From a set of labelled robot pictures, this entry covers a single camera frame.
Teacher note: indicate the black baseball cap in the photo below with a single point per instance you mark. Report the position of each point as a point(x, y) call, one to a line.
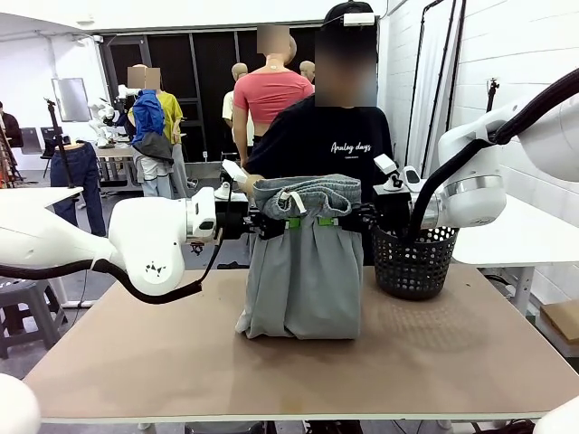
point(350, 11)

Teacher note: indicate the thick black vertical poles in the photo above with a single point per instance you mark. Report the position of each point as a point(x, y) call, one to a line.
point(457, 54)

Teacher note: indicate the black camera tripod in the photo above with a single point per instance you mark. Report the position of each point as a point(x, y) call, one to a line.
point(59, 135)

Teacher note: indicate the mannequin with yellow shirt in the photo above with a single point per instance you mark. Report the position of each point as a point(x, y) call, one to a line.
point(174, 113)

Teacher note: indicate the mannequin with pink top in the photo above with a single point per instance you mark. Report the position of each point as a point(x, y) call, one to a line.
point(267, 95)

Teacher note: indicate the dark monitor screen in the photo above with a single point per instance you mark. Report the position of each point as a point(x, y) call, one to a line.
point(34, 140)

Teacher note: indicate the mannequin with blue jacket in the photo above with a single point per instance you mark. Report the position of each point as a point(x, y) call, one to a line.
point(147, 117)

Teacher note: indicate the person in black t-shirt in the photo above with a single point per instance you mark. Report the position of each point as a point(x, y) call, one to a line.
point(335, 144)

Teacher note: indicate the black cloth on floor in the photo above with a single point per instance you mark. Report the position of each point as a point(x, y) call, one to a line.
point(232, 265)

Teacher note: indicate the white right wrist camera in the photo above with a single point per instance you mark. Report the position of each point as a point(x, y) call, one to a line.
point(395, 169)

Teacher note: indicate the brown cardboard box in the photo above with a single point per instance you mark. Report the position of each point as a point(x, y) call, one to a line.
point(563, 321)

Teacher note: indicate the grey plastic stool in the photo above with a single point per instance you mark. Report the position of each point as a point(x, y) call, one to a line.
point(22, 312)

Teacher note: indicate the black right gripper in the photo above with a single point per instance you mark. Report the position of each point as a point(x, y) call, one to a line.
point(392, 208)

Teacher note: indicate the thin black wall pipe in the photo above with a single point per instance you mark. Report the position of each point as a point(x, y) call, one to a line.
point(423, 27)

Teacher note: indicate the white ceiling camera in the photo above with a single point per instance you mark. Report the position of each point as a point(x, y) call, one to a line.
point(98, 39)

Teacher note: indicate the grey framed panel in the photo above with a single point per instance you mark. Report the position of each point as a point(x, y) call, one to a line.
point(69, 99)

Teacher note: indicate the person's right hand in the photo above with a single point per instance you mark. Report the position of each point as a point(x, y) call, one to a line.
point(250, 185)

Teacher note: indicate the mannequin torso with blue jeans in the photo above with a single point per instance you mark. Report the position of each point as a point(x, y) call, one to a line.
point(77, 181)

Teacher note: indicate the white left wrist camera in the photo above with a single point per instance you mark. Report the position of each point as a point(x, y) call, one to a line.
point(234, 170)

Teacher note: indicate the bald bare mannequin head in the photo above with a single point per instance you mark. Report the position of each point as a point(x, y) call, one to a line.
point(307, 71)

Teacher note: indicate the white side table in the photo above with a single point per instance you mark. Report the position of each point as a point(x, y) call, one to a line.
point(524, 239)
point(36, 196)

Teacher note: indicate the small black tripod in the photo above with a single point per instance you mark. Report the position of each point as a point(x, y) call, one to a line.
point(493, 90)

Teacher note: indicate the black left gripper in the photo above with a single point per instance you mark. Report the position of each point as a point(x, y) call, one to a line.
point(235, 225)

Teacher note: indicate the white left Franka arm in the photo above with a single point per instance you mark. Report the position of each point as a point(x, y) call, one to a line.
point(149, 235)

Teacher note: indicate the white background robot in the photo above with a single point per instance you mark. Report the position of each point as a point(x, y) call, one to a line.
point(106, 117)

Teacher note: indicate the grey training pants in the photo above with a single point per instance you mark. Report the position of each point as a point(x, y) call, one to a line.
point(307, 280)

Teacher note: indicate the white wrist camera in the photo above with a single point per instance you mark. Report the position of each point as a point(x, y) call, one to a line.
point(234, 170)
point(395, 169)

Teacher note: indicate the seated person in dark jacket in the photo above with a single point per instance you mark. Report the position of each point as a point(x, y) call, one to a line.
point(10, 129)

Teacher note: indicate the black perforated laundry basket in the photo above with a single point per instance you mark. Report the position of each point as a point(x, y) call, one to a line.
point(414, 269)

